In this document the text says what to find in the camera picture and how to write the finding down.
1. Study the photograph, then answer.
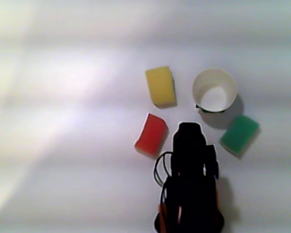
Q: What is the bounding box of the black looped motor cable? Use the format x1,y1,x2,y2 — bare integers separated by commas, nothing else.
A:
153,151,174,189

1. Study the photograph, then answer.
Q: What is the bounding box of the red and white sponge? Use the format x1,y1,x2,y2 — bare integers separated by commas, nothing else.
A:
133,113,169,159

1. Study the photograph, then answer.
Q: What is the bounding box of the green and white sponge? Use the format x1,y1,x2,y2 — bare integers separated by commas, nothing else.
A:
219,115,260,159

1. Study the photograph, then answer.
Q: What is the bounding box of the white paper cup green tape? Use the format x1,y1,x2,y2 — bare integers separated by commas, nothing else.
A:
192,68,239,114

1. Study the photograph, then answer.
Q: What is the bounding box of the yellow and white sponge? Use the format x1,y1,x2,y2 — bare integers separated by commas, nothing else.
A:
145,66,178,109

